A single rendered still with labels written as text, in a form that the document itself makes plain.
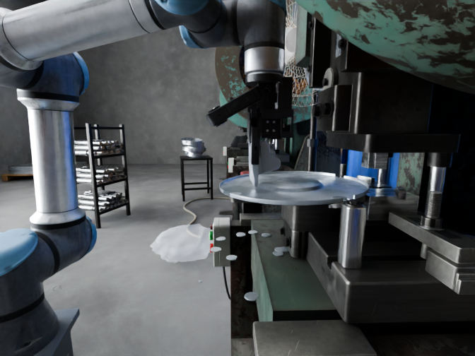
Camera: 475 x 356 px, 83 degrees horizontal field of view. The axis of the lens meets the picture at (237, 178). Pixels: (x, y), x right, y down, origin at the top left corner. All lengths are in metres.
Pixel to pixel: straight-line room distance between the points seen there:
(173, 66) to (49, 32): 6.93
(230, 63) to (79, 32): 1.46
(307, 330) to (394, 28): 0.34
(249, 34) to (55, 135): 0.47
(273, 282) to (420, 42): 0.38
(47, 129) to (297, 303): 0.62
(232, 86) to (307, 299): 1.59
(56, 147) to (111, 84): 7.10
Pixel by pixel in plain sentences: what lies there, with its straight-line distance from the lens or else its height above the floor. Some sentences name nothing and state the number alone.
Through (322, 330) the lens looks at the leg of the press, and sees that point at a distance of 0.41.
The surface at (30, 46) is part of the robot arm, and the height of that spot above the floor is 1.03.
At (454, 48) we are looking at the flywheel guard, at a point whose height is 0.95.
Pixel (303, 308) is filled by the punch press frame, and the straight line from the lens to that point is 0.44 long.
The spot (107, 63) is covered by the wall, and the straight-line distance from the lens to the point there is 7.91.
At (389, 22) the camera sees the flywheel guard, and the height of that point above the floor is 0.97.
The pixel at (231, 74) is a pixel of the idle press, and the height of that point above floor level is 1.25.
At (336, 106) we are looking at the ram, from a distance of 0.52.
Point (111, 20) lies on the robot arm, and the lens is 0.49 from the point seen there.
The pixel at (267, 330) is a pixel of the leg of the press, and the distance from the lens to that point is 0.40.
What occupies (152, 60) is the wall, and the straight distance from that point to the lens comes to 7.58.
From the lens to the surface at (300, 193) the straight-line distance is 0.49.
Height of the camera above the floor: 0.90
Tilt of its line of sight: 10 degrees down
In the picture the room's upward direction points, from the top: straight up
